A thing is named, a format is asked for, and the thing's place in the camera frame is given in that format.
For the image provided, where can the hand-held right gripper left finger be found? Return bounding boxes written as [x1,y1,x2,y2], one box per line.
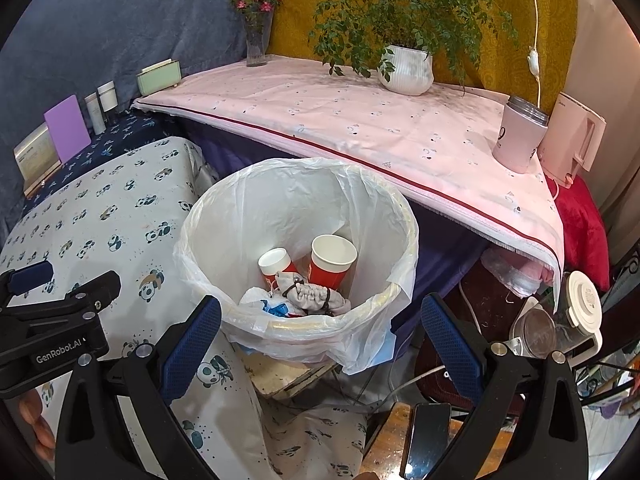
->
[55,294,223,480]

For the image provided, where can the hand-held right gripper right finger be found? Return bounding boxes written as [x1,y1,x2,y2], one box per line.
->
[420,292,590,480]

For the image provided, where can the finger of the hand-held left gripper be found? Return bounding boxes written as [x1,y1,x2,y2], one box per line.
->
[0,270,122,336]
[0,260,55,306]

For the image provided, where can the white paper tissue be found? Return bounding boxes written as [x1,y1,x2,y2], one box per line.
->
[239,286,276,317]

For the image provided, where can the blue plastic wrapper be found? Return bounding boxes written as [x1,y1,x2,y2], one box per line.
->
[262,297,296,318]

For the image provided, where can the red paper cup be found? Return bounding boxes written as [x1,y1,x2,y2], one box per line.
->
[310,234,358,293]
[257,247,301,291]

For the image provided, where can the grey cloth bundle black ties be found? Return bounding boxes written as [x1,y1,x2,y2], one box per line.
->
[272,272,353,317]

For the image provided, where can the trash bin with white liner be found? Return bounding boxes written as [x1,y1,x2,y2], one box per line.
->
[172,156,420,376]

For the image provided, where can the person's left hand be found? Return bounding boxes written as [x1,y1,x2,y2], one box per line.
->
[17,389,57,463]

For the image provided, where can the brown book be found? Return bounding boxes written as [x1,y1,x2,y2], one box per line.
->
[22,160,63,198]

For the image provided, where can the panda print tablecloth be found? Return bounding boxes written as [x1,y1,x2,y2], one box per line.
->
[0,136,368,480]

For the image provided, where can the wooden board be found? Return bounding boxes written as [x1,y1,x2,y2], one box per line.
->
[245,350,336,401]

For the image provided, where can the black smartphone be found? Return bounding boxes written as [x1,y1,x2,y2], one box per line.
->
[402,402,452,480]

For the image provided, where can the pink cloth in plastic bag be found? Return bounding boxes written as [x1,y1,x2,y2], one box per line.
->
[480,247,556,298]

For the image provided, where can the wooden stool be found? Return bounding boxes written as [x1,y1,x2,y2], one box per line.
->
[360,400,521,480]

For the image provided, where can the gold box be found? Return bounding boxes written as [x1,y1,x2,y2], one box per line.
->
[12,124,58,181]

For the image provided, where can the glass kettle with white lid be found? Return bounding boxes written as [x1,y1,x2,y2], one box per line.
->
[507,270,603,361]

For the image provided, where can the purple box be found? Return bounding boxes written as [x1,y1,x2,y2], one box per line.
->
[43,94,92,165]

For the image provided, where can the navy palm print cloth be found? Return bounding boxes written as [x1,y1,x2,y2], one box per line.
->
[50,110,173,181]

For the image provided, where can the red cloth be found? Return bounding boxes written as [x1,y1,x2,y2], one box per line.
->
[552,175,611,291]

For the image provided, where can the white jar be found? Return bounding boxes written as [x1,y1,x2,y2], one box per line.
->
[97,81,119,112]

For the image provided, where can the green tissue box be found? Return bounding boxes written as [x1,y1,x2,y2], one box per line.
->
[136,59,182,96]

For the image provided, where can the pink cup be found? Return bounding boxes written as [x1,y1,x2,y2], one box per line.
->
[492,95,550,175]

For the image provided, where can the pink electric kettle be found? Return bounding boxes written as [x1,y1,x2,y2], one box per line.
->
[537,91,607,188]

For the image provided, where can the blue-grey blanket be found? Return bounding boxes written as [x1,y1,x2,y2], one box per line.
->
[0,0,276,231]

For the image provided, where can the green plant in white pot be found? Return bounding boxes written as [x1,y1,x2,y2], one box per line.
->
[277,0,521,97]

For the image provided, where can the glass vase with pink flowers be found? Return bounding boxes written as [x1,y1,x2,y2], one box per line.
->
[228,0,283,68]

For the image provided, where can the yellow cloth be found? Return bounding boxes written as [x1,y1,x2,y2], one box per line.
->
[265,0,581,96]

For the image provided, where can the white power cord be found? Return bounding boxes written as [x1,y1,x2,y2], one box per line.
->
[385,360,448,401]

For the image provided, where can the white cable with switch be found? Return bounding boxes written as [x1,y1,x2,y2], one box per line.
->
[522,0,546,111]

